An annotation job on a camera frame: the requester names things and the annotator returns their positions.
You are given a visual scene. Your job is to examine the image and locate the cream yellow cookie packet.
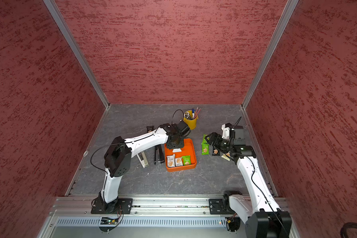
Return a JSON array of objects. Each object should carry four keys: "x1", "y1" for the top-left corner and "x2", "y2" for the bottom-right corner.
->
[{"x1": 221, "y1": 154, "x2": 230, "y2": 161}]

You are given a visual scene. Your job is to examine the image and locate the black cookie packet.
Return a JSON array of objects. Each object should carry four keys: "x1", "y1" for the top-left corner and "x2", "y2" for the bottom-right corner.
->
[
  {"x1": 146, "y1": 126, "x2": 154, "y2": 133},
  {"x1": 212, "y1": 147, "x2": 220, "y2": 156}
]

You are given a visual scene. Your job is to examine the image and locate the orange plastic storage box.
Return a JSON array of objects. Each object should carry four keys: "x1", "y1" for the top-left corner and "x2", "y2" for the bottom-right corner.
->
[{"x1": 164, "y1": 138, "x2": 197, "y2": 172}]

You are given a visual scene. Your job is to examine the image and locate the white cookie packet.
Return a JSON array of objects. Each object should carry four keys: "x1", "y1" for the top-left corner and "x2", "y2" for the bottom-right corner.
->
[
  {"x1": 166, "y1": 154, "x2": 176, "y2": 168},
  {"x1": 175, "y1": 157, "x2": 183, "y2": 167}
]

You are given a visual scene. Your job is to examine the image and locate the green cookie packet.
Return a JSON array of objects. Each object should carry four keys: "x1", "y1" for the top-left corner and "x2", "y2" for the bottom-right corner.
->
[
  {"x1": 202, "y1": 134, "x2": 208, "y2": 144},
  {"x1": 201, "y1": 143, "x2": 209, "y2": 155},
  {"x1": 181, "y1": 155, "x2": 191, "y2": 166}
]

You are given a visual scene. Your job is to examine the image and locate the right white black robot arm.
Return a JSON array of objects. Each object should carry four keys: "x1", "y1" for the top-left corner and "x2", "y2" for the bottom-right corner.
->
[{"x1": 204, "y1": 132, "x2": 292, "y2": 238}]

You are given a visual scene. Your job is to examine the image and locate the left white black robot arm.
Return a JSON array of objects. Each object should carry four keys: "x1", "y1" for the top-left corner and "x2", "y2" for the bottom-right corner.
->
[{"x1": 94, "y1": 121, "x2": 191, "y2": 213}]

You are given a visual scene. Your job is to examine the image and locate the black stapler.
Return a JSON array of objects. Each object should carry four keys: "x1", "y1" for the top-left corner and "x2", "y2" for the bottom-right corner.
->
[{"x1": 154, "y1": 145, "x2": 165, "y2": 165}]

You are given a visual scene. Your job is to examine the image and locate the yellow pen holder bucket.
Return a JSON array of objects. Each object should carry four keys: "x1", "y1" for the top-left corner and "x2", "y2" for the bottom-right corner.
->
[{"x1": 183, "y1": 110, "x2": 198, "y2": 130}]

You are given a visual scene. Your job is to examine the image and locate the pens in bucket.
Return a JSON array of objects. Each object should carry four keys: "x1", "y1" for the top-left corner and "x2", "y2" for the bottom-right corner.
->
[{"x1": 184, "y1": 107, "x2": 201, "y2": 120}]

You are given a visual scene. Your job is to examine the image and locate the beige small stapler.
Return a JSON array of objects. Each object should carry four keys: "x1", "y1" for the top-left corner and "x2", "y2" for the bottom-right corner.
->
[{"x1": 137, "y1": 151, "x2": 149, "y2": 168}]

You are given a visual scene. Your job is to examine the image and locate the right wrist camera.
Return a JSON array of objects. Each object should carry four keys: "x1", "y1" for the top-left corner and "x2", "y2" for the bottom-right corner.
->
[{"x1": 221, "y1": 123, "x2": 245, "y2": 139}]

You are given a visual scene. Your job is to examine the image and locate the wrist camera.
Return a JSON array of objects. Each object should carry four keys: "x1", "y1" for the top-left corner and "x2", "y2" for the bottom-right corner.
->
[
  {"x1": 221, "y1": 123, "x2": 245, "y2": 139},
  {"x1": 176, "y1": 121, "x2": 191, "y2": 138}
]

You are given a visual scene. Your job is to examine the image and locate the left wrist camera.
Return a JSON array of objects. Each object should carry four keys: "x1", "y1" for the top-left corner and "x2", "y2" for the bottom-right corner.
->
[{"x1": 176, "y1": 121, "x2": 191, "y2": 138}]

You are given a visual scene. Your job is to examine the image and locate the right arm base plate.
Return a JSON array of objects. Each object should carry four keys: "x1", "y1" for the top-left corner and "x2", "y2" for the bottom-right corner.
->
[{"x1": 209, "y1": 194, "x2": 252, "y2": 218}]

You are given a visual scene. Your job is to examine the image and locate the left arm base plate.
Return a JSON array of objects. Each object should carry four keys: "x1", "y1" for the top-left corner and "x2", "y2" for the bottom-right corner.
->
[{"x1": 91, "y1": 197, "x2": 133, "y2": 215}]

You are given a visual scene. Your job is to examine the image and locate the aluminium frame rail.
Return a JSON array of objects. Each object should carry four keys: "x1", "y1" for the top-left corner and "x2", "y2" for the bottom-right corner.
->
[{"x1": 47, "y1": 194, "x2": 292, "y2": 218}]

